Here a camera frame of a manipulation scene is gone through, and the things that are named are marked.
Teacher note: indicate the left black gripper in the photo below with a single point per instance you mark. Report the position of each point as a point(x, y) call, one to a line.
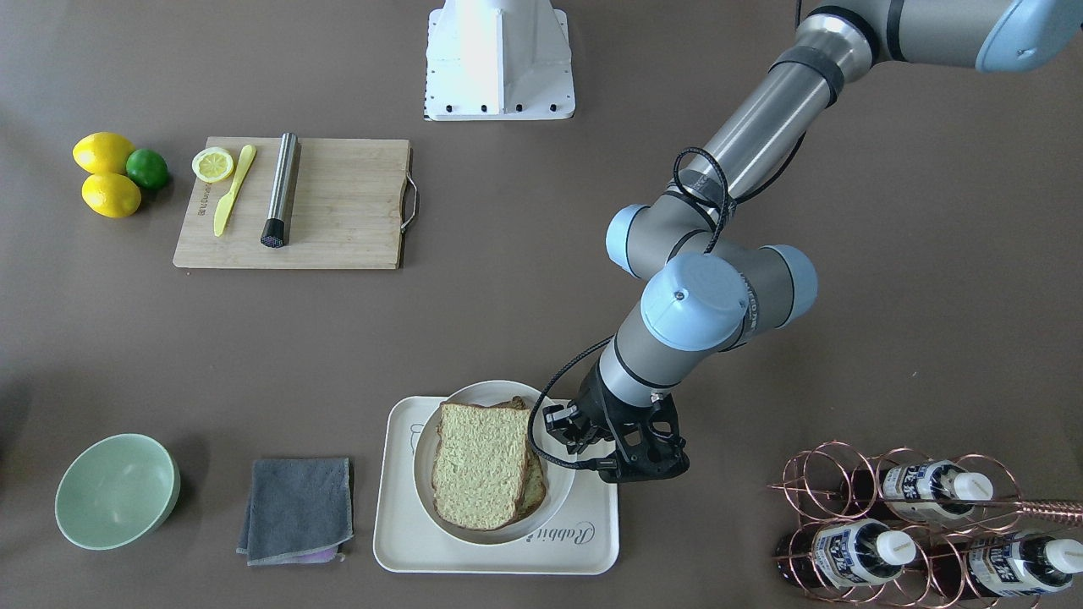
point(595, 409)

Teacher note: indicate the white round plate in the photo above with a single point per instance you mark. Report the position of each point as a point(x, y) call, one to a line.
point(558, 480)

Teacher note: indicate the plain bread slice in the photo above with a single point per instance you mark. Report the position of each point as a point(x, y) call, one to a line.
point(460, 494)

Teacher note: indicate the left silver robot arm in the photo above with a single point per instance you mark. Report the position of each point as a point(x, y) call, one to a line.
point(706, 295)

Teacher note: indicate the cream rabbit tray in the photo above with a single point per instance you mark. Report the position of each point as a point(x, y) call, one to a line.
point(581, 538)

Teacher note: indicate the grey folded cloth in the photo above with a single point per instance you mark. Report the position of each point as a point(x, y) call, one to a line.
point(299, 511)

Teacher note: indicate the tea bottle two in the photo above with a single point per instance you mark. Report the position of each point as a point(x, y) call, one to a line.
point(841, 556)

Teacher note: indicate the bamboo cutting board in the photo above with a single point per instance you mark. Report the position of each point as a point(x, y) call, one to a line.
point(345, 209)

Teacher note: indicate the steel cylinder muddler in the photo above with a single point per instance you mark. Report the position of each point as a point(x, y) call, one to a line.
point(280, 207)

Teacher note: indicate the tea bottle one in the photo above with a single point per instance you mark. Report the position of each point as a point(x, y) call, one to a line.
point(937, 492)

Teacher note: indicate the yellow plastic knife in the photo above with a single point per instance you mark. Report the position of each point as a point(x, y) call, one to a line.
point(226, 202)

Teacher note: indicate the lemon half slice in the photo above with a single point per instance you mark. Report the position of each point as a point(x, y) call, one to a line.
point(213, 165)

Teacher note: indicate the green bowl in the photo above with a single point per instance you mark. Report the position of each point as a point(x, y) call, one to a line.
point(118, 490)

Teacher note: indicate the tea bottle three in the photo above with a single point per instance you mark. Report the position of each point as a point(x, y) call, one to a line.
point(1021, 564)

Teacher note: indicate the green lime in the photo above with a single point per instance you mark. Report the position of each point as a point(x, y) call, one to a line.
point(147, 168)

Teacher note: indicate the yellow lemon lower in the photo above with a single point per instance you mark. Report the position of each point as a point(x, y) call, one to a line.
point(111, 195)

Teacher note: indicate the yellow lemon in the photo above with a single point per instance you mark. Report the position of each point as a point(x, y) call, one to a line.
point(111, 195)
point(103, 152)

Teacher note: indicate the yellow lemon upper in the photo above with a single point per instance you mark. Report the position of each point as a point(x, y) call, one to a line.
point(103, 152)

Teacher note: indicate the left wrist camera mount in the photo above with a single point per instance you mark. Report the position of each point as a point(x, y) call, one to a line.
point(648, 445)

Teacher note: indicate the copper wire bottle rack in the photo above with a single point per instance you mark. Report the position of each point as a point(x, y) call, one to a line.
point(834, 484)

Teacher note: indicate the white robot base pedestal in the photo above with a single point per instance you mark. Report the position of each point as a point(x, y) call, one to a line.
point(498, 60)

